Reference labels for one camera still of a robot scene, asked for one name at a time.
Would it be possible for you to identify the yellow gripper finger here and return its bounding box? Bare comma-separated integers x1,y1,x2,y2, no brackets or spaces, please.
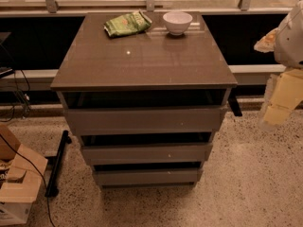
254,27,278,53
258,69,303,131

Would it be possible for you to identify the grey drawer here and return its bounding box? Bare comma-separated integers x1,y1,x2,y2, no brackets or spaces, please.
81,144,212,166
93,168,203,186
65,107,227,136

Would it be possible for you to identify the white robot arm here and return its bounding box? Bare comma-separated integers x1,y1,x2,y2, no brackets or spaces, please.
254,0,303,131

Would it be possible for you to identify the grey drawer cabinet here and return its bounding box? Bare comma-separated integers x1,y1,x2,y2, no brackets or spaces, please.
51,12,237,173

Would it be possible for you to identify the grey bottom drawer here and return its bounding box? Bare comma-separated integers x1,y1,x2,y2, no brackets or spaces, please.
93,168,203,186

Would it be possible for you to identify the grey top drawer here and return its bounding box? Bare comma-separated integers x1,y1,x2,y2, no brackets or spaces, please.
65,107,227,136

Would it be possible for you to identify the black stand leg right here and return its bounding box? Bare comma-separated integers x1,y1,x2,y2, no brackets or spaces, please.
228,90,242,116

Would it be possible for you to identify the white bowl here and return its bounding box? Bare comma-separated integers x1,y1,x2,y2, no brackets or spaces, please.
163,11,192,35

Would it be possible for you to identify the green snack bag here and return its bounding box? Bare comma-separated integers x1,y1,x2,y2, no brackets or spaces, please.
104,11,152,38

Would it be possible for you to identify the black floor stand bar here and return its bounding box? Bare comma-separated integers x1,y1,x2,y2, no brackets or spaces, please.
45,131,72,198

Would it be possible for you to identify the brown cardboard box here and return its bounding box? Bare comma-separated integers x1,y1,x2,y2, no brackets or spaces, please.
0,125,47,226

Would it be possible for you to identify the black cable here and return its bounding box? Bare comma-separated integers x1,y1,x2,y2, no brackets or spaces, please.
0,132,57,227

